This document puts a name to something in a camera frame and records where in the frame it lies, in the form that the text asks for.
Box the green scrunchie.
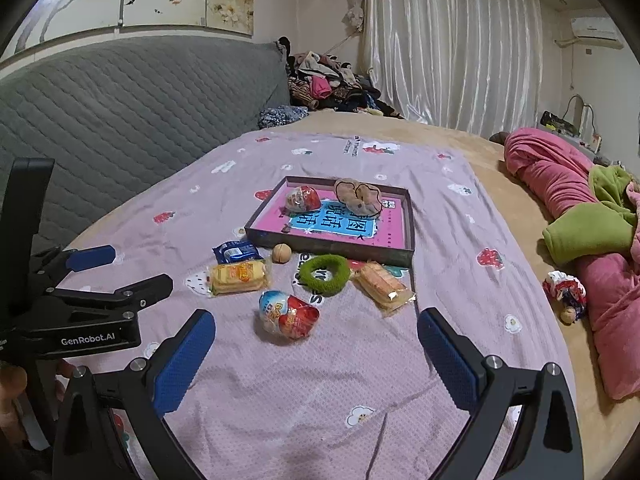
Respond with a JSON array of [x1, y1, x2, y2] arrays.
[[299, 254, 352, 292]]

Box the hanging plush ornament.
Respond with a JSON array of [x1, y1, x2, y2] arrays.
[[342, 5, 366, 31]]

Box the grey quilted sofa cover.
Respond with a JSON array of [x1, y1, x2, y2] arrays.
[[0, 40, 291, 271]]

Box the green blanket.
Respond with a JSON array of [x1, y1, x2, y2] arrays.
[[542, 165, 638, 266]]

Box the white cable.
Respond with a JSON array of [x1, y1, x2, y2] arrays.
[[565, 94, 596, 136]]

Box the white curtain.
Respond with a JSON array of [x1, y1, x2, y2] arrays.
[[362, 0, 543, 138]]

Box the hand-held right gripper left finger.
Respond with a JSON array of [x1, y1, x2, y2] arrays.
[[52, 309, 217, 480]]

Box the light pink cloth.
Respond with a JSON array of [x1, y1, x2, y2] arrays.
[[622, 182, 640, 266]]

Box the pink quilt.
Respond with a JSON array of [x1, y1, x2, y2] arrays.
[[502, 127, 640, 401]]

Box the blue red egg toy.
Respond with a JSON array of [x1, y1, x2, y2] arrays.
[[257, 290, 321, 341]]

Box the blue snack packet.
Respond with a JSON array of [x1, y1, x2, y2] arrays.
[[212, 241, 261, 264]]

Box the pink shallow box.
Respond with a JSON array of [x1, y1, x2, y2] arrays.
[[244, 176, 416, 268]]

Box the tan bed sheet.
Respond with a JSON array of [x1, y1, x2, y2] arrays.
[[300, 110, 640, 480]]

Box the pink printed blanket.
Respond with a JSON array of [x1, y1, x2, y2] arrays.
[[65, 130, 571, 480]]

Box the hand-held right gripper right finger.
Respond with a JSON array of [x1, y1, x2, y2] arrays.
[[416, 307, 585, 480]]

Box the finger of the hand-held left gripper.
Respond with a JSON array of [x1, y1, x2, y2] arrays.
[[30, 245, 117, 286], [50, 274, 174, 321]]

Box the yellow cake packet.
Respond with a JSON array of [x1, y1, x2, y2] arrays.
[[206, 259, 272, 298]]

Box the small cloth doll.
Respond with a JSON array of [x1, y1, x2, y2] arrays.
[[544, 270, 587, 326]]

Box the blue patterned cloth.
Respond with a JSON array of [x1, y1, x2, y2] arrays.
[[257, 105, 310, 130]]

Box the person's left hand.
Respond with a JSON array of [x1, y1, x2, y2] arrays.
[[0, 360, 76, 456]]

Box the pile of clothes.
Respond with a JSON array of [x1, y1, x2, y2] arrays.
[[277, 36, 406, 120]]

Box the white air conditioner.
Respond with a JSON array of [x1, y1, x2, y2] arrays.
[[570, 16, 623, 51]]

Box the black green packet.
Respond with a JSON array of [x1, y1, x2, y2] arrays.
[[541, 111, 576, 133]]

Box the brown scrunchie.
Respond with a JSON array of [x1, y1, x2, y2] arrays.
[[333, 177, 383, 217]]

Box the red white egg toy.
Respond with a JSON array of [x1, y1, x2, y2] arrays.
[[285, 185, 322, 212]]

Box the orange cake packet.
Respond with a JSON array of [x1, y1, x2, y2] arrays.
[[350, 261, 417, 317]]

